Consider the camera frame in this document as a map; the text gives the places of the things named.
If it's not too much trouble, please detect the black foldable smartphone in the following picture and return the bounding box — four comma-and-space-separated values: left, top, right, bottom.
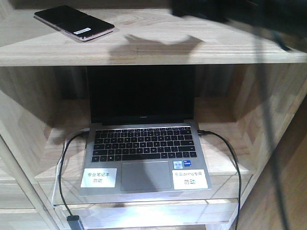
34, 5, 115, 42

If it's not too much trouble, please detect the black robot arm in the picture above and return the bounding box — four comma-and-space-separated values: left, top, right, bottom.
170, 0, 307, 50

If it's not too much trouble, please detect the grey laptop computer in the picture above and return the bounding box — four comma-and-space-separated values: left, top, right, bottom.
80, 65, 211, 196

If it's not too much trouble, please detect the light wooden shelf unit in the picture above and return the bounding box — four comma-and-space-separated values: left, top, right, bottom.
0, 0, 307, 230

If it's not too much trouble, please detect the black laptop cable right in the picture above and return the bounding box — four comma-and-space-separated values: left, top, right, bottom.
197, 130, 242, 230

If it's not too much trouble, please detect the black laptop cable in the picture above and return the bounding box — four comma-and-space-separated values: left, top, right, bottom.
197, 130, 242, 230
58, 132, 85, 230

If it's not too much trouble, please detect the white laptop cable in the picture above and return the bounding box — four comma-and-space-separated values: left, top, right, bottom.
51, 128, 91, 207

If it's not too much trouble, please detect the black laptop cable left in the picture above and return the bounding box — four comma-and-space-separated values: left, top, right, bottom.
58, 132, 85, 230

